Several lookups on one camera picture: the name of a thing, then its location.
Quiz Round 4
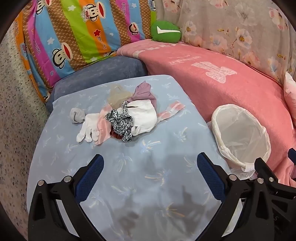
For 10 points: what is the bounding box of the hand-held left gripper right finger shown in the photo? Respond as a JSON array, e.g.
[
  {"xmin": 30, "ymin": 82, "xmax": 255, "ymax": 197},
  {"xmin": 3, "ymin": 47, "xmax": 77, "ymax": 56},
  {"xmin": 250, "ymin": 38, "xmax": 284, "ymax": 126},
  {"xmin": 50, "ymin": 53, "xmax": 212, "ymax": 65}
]
[{"xmin": 196, "ymin": 152, "xmax": 275, "ymax": 241}]

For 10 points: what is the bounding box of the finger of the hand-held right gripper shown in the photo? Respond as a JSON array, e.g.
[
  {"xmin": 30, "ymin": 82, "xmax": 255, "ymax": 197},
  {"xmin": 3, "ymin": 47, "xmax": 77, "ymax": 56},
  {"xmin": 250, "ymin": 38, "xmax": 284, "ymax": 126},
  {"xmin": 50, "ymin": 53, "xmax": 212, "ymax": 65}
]
[
  {"xmin": 287, "ymin": 148, "xmax": 296, "ymax": 168},
  {"xmin": 254, "ymin": 157, "xmax": 278, "ymax": 186}
]

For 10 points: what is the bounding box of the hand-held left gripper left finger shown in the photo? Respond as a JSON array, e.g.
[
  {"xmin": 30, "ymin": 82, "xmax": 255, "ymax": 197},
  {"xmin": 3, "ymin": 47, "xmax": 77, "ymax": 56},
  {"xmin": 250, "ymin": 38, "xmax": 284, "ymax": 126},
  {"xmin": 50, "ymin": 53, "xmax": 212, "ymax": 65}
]
[{"xmin": 28, "ymin": 154, "xmax": 109, "ymax": 241}]

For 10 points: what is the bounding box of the dark red velvet scrunchie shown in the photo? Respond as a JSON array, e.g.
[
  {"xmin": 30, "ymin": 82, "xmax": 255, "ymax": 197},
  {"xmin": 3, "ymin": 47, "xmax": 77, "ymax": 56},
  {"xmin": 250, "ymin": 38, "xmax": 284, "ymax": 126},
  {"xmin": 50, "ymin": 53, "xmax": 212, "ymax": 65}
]
[{"xmin": 110, "ymin": 128, "xmax": 124, "ymax": 141}]

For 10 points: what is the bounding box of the pale pink cloth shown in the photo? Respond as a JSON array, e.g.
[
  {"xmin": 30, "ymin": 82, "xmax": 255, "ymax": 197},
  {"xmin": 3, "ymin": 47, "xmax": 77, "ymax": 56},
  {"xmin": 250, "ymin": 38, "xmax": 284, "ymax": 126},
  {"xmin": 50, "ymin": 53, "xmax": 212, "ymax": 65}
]
[{"xmin": 94, "ymin": 105, "xmax": 116, "ymax": 146}]

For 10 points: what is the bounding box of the white glove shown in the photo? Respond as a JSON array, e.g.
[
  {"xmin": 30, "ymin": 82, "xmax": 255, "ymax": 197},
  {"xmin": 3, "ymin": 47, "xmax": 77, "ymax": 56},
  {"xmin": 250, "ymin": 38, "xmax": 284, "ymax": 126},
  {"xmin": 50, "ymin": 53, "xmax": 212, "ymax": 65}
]
[{"xmin": 76, "ymin": 113, "xmax": 105, "ymax": 143}]

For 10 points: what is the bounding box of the light blue printed sheet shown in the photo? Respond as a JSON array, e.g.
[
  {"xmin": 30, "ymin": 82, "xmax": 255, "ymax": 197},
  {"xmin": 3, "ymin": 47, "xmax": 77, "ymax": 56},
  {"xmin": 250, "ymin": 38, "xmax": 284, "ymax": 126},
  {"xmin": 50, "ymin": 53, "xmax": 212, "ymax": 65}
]
[{"xmin": 26, "ymin": 75, "xmax": 243, "ymax": 241}]

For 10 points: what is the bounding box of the leopard print scrunchie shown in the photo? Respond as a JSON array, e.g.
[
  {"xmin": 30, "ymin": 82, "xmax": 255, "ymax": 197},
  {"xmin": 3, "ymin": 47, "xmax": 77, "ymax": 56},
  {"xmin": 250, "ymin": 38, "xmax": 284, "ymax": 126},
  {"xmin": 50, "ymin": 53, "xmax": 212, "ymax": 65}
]
[{"xmin": 105, "ymin": 101, "xmax": 134, "ymax": 142}]

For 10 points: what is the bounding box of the grey sock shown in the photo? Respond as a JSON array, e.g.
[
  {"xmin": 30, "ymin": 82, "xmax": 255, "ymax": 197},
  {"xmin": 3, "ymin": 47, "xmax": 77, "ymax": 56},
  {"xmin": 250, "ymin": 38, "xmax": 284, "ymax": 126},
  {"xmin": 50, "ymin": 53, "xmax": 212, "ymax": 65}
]
[{"xmin": 70, "ymin": 107, "xmax": 87, "ymax": 123}]

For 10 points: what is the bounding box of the white cloth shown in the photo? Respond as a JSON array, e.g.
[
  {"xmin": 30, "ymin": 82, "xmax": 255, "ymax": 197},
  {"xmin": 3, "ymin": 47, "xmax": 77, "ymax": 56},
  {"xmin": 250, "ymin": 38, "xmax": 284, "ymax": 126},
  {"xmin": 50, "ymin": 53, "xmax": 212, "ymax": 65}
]
[{"xmin": 116, "ymin": 99, "xmax": 158, "ymax": 136}]

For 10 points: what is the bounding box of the pink striped cloth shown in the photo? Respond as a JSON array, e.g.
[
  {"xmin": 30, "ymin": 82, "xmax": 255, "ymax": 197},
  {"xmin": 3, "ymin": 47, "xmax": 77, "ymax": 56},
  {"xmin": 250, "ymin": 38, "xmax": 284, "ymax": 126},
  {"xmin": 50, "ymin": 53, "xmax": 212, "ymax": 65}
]
[{"xmin": 157, "ymin": 101, "xmax": 186, "ymax": 122}]

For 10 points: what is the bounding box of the beige translucent bag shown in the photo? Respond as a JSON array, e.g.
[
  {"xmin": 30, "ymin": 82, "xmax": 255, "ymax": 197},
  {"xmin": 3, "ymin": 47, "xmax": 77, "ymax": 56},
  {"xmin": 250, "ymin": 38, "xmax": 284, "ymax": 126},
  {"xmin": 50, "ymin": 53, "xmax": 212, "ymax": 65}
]
[{"xmin": 106, "ymin": 85, "xmax": 136, "ymax": 108}]

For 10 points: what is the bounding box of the pink blanket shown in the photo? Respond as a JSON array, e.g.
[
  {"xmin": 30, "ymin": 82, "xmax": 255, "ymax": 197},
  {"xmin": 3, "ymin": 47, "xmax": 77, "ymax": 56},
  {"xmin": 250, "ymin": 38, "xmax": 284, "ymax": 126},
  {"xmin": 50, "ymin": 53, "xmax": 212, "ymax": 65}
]
[{"xmin": 116, "ymin": 39, "xmax": 296, "ymax": 189}]

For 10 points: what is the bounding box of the purple cloth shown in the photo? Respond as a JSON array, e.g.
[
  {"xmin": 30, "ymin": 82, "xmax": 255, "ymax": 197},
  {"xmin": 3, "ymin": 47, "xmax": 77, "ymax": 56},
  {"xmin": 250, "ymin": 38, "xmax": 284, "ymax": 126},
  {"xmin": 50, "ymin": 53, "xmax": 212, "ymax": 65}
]
[{"xmin": 126, "ymin": 80, "xmax": 158, "ymax": 109}]

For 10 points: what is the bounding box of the blue-grey cushion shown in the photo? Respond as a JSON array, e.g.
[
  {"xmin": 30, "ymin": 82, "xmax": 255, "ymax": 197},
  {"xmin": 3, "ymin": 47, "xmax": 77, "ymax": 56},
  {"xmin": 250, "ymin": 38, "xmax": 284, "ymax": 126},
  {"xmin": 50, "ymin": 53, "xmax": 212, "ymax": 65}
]
[{"xmin": 45, "ymin": 56, "xmax": 148, "ymax": 112}]

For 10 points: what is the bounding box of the colourful monkey print pillow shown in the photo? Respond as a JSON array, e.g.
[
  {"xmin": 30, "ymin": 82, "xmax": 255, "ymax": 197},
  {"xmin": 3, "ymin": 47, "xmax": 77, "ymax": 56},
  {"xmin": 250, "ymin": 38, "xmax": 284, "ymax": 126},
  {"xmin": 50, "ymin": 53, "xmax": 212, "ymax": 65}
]
[{"xmin": 14, "ymin": 0, "xmax": 158, "ymax": 103}]

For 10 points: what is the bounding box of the grey floral blanket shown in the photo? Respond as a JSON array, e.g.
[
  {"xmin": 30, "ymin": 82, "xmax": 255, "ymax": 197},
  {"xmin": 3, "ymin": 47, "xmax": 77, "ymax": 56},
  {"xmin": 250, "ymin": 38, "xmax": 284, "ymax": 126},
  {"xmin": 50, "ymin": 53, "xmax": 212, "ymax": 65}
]
[{"xmin": 155, "ymin": 0, "xmax": 296, "ymax": 87}]

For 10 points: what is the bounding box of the green round cushion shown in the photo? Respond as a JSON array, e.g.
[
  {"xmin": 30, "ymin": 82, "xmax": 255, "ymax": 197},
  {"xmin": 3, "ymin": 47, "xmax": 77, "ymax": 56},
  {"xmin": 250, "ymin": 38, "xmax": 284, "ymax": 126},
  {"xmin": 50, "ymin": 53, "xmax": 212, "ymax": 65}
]
[{"xmin": 150, "ymin": 20, "xmax": 182, "ymax": 44}]

